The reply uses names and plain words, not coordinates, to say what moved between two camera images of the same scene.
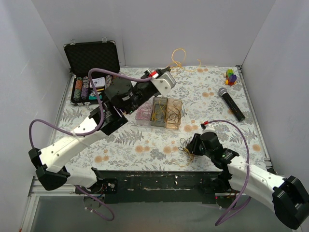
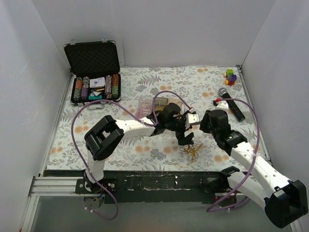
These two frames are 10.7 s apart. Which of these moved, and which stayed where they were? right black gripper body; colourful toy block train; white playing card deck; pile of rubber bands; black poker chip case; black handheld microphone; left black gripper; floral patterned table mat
Moved: left black gripper; pile of rubber bands; right black gripper body
Stayed: black poker chip case; black handheld microphone; white playing card deck; colourful toy block train; floral patterned table mat
